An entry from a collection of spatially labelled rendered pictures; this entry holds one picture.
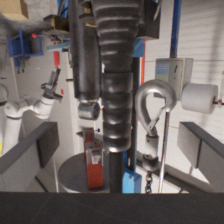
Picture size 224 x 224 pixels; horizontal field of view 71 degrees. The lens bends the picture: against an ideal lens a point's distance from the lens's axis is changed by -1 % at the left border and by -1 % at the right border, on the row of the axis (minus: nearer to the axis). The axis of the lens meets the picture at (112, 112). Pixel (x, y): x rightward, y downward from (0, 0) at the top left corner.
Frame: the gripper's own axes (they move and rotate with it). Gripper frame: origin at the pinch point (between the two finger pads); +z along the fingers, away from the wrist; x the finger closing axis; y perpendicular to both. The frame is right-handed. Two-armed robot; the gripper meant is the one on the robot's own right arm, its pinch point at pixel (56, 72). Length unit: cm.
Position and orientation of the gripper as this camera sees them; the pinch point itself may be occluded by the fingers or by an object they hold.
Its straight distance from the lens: 113.2
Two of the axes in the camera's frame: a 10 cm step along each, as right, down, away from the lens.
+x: -0.8, -3.9, 9.2
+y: -9.1, -3.4, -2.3
